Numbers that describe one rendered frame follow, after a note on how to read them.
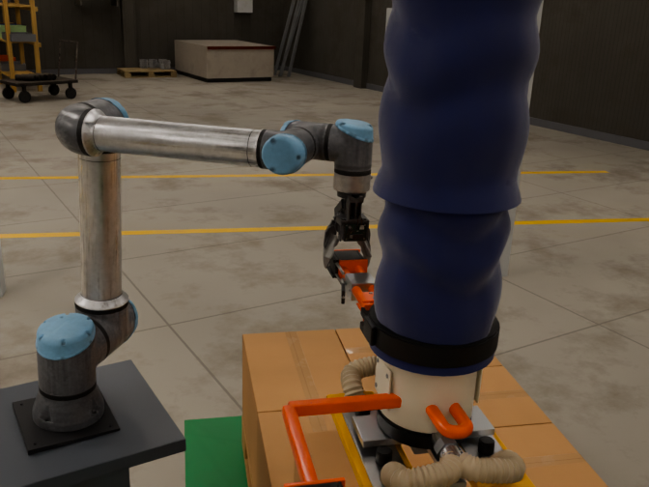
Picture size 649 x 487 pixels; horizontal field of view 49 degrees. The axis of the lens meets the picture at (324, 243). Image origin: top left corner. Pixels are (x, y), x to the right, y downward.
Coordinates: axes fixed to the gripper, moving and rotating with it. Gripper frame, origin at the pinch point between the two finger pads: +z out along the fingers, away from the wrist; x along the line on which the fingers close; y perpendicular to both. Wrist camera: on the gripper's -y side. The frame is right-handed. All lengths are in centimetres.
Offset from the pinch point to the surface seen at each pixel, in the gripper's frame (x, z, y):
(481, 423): 12, 9, 61
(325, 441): -10.6, 30.0, 32.7
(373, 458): -9, 11, 65
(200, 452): -36, 125, -100
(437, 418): -1, 0, 72
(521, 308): 176, 125, -227
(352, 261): 0.6, -2.0, 3.7
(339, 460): -9, 30, 40
